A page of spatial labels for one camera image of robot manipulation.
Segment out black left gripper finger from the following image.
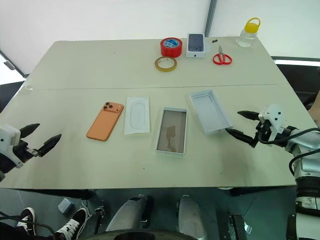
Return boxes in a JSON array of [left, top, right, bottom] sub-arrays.
[[36, 133, 62, 158], [19, 123, 41, 139]]

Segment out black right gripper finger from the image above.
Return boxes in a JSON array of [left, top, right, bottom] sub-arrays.
[[237, 110, 261, 121], [225, 128, 258, 148]]

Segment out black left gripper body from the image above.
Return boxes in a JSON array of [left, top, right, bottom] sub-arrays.
[[12, 139, 40, 163]]

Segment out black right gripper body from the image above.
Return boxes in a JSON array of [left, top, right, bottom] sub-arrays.
[[254, 113, 273, 145]]

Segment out orange smartphone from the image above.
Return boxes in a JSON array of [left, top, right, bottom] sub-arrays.
[[86, 101, 125, 142]]

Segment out white plastic phone tray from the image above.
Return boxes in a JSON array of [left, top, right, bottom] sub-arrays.
[[124, 96, 152, 136]]

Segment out small grey rectangular block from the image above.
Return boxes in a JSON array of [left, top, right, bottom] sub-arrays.
[[57, 197, 74, 215]]

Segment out boxed smartphone white box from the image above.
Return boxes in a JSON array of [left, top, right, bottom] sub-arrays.
[[185, 32, 209, 59]]

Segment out black and white sneaker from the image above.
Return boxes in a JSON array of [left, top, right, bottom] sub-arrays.
[[54, 207, 89, 240], [15, 206, 37, 236]]

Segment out clear jar with yellow lid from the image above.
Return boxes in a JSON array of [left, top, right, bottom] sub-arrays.
[[235, 17, 262, 49]]

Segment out silver right robot leg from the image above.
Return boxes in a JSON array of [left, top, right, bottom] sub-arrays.
[[175, 194, 209, 240]]

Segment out silver robot leg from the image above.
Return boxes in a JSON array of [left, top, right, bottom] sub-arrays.
[[175, 194, 209, 240], [105, 194, 154, 232]]

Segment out silver left robot leg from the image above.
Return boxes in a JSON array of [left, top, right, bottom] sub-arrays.
[[105, 194, 154, 232]]

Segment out red tape roll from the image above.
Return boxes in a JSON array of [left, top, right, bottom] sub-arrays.
[[160, 37, 184, 59]]

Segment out yellow clear tape roll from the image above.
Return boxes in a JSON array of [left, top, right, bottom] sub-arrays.
[[154, 56, 179, 73]]

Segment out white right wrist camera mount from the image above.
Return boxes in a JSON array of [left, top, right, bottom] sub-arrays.
[[258, 104, 286, 142]]

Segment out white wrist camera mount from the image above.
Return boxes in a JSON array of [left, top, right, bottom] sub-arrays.
[[258, 104, 286, 142], [0, 124, 25, 169]]

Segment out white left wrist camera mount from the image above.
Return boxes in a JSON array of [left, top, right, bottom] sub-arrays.
[[0, 124, 25, 169]]

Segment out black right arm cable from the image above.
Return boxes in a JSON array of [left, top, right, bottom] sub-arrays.
[[257, 127, 320, 177]]

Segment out black table frame bar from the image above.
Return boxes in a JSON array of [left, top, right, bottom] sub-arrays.
[[14, 188, 95, 201], [216, 186, 297, 198]]

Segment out red-handled scissors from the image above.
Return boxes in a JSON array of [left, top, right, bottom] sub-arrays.
[[212, 44, 233, 66]]

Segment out grey window frame bar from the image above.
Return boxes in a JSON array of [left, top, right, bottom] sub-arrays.
[[0, 49, 29, 79]]

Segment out black stand frame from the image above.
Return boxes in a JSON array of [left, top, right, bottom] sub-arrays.
[[226, 213, 254, 240]]

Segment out grey window post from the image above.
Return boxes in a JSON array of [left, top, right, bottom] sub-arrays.
[[204, 0, 219, 37]]

